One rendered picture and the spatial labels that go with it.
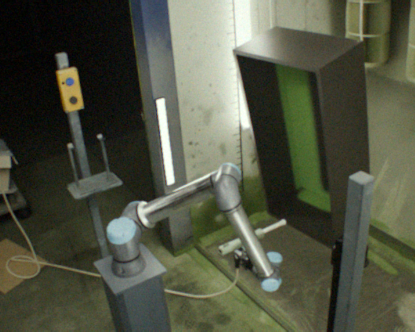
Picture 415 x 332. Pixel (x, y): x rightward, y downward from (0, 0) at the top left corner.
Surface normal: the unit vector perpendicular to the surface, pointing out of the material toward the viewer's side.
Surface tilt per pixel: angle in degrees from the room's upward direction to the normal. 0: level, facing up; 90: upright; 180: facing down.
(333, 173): 90
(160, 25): 90
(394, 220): 57
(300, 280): 0
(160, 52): 90
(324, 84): 90
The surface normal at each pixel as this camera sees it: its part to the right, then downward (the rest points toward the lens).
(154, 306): 0.54, 0.35
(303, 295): -0.07, -0.89
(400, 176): -0.74, -0.22
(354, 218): -0.84, 0.30
